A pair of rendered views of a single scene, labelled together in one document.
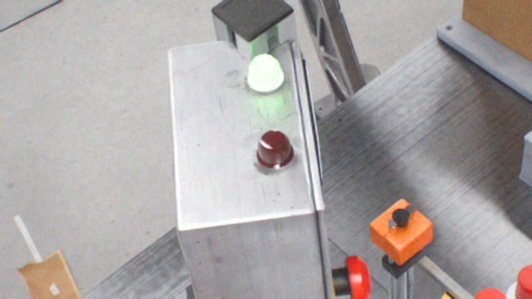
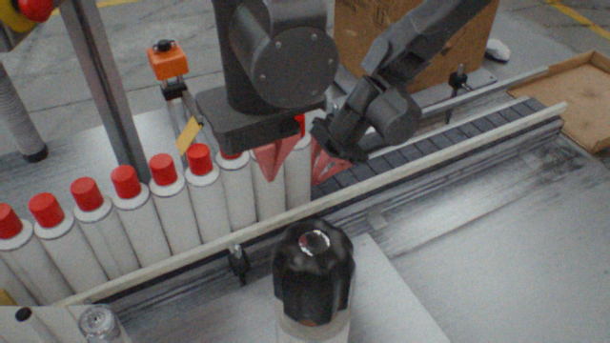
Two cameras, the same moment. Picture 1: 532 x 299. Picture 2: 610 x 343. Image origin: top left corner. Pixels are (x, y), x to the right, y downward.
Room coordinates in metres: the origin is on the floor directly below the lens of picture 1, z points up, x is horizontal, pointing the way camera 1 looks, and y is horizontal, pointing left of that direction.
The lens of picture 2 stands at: (0.03, -0.36, 1.54)
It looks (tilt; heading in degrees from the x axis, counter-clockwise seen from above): 46 degrees down; 6
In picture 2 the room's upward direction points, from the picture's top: straight up
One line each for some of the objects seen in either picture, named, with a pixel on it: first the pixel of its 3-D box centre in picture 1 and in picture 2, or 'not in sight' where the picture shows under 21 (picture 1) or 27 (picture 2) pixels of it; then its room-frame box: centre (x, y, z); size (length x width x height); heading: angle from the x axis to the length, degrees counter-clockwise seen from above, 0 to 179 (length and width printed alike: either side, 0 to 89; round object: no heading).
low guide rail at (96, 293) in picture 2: not in sight; (353, 191); (0.61, -0.38, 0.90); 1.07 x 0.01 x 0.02; 123
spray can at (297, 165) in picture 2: not in sight; (294, 164); (0.59, -0.28, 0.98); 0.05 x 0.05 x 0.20
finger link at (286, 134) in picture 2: not in sight; (253, 146); (0.36, -0.27, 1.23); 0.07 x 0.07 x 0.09; 33
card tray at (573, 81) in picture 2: not in sight; (593, 96); (1.03, -0.95, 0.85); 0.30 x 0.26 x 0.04; 123
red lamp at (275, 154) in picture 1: (274, 147); not in sight; (0.46, 0.00, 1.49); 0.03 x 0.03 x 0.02
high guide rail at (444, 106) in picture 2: not in sight; (333, 146); (0.67, -0.34, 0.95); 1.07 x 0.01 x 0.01; 123
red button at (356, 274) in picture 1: (350, 281); (31, 2); (0.44, -0.05, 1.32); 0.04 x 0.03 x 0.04; 178
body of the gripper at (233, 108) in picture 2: not in sight; (258, 77); (0.36, -0.28, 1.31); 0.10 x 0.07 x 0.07; 123
